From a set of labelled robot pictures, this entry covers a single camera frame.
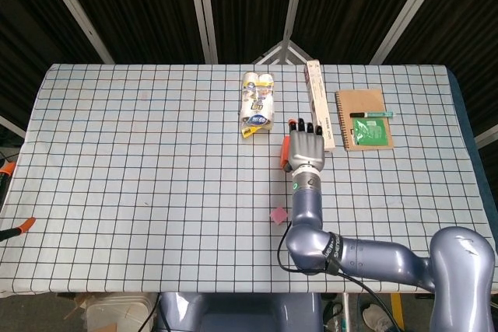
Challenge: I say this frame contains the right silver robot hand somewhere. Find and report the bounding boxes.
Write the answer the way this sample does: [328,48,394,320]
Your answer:
[282,117,326,173]

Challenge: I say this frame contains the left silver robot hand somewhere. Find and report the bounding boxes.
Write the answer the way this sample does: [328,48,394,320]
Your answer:
[0,163,37,243]

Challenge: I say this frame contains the pink foam cube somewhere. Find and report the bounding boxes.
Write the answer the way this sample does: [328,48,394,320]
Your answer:
[269,207,291,227]

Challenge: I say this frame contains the orange foam cube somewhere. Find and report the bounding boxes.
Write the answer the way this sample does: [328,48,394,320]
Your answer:
[279,136,292,168]

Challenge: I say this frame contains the long white cardboard box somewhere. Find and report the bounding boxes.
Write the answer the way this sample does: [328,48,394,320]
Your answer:
[303,59,336,152]

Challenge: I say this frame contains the green sachet packet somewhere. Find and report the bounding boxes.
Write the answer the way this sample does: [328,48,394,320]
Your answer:
[352,118,389,146]

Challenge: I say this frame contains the brown spiral notebook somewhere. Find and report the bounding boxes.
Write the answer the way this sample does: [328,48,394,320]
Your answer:
[335,89,395,152]

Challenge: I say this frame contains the green marker pen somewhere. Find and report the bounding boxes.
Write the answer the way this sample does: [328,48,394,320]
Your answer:
[349,110,394,119]

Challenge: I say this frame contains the white plastic bin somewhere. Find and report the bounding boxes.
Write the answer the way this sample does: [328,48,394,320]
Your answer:
[86,295,156,332]

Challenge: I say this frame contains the checked light blue tablecloth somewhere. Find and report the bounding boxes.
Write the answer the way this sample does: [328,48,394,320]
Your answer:
[0,62,498,296]

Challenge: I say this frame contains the dark blue table cover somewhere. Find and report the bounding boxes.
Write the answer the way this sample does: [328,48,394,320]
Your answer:
[446,68,497,208]

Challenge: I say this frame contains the white metal table leg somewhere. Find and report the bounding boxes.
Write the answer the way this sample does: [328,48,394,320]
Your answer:
[342,292,351,332]

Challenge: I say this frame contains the grey-blue robot torso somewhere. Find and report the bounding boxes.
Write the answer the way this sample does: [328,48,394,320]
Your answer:
[157,292,324,332]

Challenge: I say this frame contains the white shoe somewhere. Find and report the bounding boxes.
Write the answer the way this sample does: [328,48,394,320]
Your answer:
[362,306,394,331]

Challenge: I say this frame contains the white metal frame post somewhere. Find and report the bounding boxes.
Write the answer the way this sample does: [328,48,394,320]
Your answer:
[185,0,219,64]
[280,0,308,64]
[369,0,454,65]
[35,0,116,65]
[474,124,498,149]
[0,115,27,139]

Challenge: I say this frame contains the triangular metal frame bracket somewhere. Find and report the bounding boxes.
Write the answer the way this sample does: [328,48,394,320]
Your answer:
[251,39,313,65]

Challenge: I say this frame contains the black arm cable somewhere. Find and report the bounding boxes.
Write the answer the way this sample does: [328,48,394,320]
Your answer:
[277,222,402,332]

